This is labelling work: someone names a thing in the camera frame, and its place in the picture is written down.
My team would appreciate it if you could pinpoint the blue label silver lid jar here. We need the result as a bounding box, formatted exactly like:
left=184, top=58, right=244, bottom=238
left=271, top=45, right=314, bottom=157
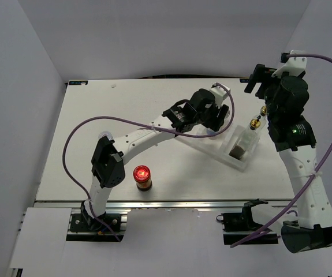
left=206, top=128, right=218, bottom=140

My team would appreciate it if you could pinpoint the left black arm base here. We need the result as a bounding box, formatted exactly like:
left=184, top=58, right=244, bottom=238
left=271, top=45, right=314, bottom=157
left=66, top=209, right=127, bottom=242

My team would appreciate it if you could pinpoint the dark sauce glass bottle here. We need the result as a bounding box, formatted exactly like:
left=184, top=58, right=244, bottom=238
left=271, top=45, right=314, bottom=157
left=229, top=115, right=266, bottom=160

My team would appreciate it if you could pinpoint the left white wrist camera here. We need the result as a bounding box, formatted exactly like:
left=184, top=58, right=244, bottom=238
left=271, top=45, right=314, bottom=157
left=209, top=83, right=231, bottom=108

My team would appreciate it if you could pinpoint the clear liquid glass bottle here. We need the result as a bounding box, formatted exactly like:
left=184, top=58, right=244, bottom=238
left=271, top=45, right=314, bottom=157
left=260, top=106, right=267, bottom=128

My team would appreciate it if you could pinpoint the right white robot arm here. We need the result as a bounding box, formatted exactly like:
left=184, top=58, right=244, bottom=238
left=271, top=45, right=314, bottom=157
left=232, top=64, right=332, bottom=253

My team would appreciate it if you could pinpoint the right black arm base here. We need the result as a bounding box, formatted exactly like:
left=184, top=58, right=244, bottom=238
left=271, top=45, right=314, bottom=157
left=216, top=212, right=278, bottom=245

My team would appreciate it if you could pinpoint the white three compartment tray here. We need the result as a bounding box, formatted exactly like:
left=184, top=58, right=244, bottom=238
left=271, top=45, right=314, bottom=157
left=176, top=123, right=261, bottom=172

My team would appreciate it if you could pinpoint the red lid sauce jar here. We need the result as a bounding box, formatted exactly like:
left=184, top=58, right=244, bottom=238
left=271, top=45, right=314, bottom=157
left=133, top=165, right=152, bottom=192

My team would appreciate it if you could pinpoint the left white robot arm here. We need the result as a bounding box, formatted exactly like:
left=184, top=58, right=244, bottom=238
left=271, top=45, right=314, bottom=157
left=81, top=84, right=230, bottom=230

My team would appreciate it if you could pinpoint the small red white lid jar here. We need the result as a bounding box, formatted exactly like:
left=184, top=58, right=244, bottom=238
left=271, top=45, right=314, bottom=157
left=98, top=131, right=113, bottom=140

